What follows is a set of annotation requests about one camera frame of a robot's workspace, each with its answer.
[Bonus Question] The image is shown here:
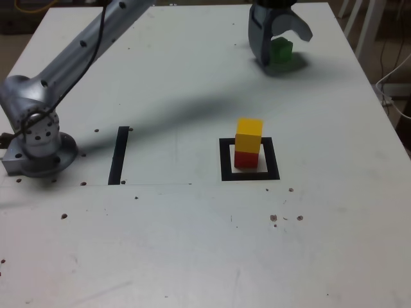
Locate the white cable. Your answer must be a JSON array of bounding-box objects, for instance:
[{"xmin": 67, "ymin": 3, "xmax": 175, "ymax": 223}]
[{"xmin": 374, "ymin": 53, "xmax": 411, "ymax": 120}]

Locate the white furniture leg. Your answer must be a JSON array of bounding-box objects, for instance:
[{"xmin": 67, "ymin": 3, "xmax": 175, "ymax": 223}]
[
  {"xmin": 354, "ymin": 0, "xmax": 380, "ymax": 65},
  {"xmin": 337, "ymin": 0, "xmax": 351, "ymax": 19},
  {"xmin": 344, "ymin": 0, "xmax": 363, "ymax": 37}
]

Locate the yellow cable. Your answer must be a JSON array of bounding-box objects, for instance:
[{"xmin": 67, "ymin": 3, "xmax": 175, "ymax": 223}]
[{"xmin": 14, "ymin": 0, "xmax": 60, "ymax": 14}]

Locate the green cube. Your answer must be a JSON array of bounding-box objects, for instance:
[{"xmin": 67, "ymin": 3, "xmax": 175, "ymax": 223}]
[{"xmin": 270, "ymin": 36, "xmax": 294, "ymax": 65}]

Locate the red cube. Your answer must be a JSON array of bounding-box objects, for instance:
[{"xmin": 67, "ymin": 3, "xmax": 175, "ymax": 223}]
[{"xmin": 234, "ymin": 150, "xmax": 259, "ymax": 169}]

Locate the black tape square outline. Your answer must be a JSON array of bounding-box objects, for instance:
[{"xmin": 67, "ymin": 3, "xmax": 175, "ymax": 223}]
[{"xmin": 218, "ymin": 137, "xmax": 281, "ymax": 182}]

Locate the black tape strip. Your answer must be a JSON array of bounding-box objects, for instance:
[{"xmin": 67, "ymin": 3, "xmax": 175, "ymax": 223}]
[{"xmin": 107, "ymin": 126, "xmax": 130, "ymax": 186}]

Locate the yellow cube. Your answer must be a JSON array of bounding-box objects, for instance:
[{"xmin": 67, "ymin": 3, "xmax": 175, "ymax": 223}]
[{"xmin": 235, "ymin": 117, "xmax": 264, "ymax": 154}]

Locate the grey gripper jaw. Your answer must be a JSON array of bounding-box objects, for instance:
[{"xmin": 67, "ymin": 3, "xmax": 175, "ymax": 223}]
[
  {"xmin": 271, "ymin": 8, "xmax": 313, "ymax": 43},
  {"xmin": 247, "ymin": 3, "xmax": 274, "ymax": 76}
]

